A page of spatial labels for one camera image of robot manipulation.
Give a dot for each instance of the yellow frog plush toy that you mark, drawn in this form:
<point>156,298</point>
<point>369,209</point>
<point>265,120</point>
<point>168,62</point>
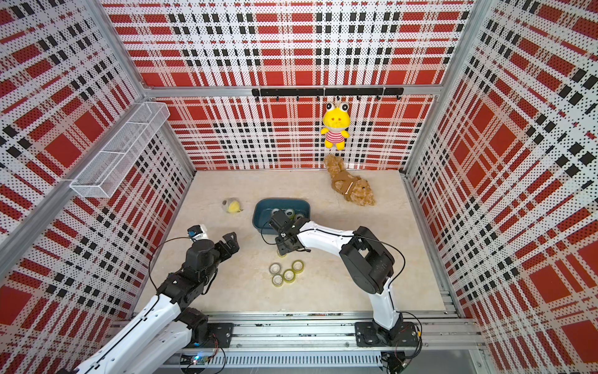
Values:
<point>336,123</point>

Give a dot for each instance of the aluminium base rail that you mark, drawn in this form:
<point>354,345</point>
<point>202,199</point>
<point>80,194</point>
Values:
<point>428,342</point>

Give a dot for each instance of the yellow tape roll four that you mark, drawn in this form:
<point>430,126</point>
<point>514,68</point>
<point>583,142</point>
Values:
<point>298,266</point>

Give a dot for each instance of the small yellow grey ball toy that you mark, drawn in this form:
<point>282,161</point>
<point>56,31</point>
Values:
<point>232,205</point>

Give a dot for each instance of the white wire mesh basket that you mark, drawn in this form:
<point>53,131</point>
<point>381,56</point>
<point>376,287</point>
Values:
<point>102,176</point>

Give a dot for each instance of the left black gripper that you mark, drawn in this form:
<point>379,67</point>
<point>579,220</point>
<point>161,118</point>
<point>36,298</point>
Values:
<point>232,244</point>

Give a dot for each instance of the black hook rail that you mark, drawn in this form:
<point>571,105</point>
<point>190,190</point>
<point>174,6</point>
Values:
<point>327,92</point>

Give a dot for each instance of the yellow tape roll six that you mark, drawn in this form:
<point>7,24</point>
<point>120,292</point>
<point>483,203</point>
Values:
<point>289,276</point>

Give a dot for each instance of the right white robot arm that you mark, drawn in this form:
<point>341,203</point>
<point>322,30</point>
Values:
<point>368,262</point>

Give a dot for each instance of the teal plastic storage box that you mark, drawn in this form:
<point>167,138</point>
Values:
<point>265,207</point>

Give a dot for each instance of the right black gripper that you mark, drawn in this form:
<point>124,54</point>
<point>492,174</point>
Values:
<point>282,249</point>

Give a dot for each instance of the green circuit board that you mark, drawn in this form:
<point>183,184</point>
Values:
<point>199,360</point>

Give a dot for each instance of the yellow tape roll five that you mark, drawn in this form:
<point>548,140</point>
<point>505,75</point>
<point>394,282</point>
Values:
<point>277,280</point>

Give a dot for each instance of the brown teddy bear plush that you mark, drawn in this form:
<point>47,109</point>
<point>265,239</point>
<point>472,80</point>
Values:
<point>352,188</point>

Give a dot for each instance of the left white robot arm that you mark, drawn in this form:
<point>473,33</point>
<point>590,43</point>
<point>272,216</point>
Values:
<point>167,323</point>

